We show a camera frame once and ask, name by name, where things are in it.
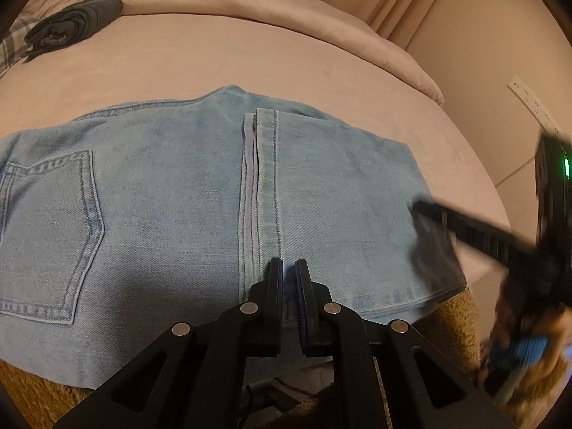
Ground white wall socket strip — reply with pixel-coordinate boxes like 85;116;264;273
508;76;560;137

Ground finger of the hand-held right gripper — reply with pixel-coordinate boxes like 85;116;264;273
483;335;550;405
412;199;539;274

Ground dark folded garment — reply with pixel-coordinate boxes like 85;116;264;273
22;0;124;59

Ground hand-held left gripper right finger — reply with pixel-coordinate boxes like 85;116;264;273
292;259;514;429

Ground brown fluffy cloth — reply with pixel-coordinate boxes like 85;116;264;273
0;288;572;429

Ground light blue jeans pants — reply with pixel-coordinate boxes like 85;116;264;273
0;84;468;387

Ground plaid pillow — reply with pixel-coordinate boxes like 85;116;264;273
0;15;43;79

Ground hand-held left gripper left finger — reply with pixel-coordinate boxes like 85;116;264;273
54;258;287;429

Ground pink curtain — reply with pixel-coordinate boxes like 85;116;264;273
322;0;452;52

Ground pink duvet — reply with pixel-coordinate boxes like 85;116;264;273
18;0;445;108

